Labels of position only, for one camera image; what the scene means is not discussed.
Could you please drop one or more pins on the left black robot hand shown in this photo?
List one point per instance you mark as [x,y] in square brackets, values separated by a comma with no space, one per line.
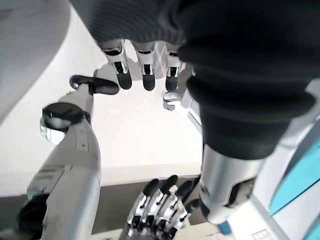
[237,62]

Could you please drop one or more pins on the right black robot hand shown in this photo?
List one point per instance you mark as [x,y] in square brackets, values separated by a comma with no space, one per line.
[160,207]

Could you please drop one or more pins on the blue-fronted cart drawer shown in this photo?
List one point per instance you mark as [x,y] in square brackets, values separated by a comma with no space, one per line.
[300,187]

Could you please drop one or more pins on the white cart caster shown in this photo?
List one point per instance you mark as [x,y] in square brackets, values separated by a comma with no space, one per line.
[171,100]

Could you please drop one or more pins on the white medical cart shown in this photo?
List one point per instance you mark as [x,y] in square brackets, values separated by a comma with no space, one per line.
[287,175]

